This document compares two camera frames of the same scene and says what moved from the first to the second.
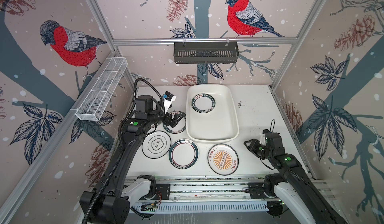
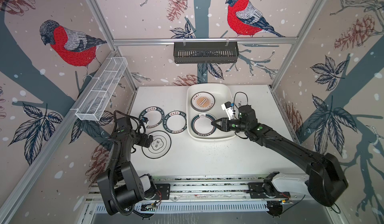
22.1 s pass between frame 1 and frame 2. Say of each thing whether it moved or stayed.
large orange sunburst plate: moved
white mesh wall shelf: stayed
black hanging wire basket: stayed
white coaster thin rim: stayed
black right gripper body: moved
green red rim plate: moved
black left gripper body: moved
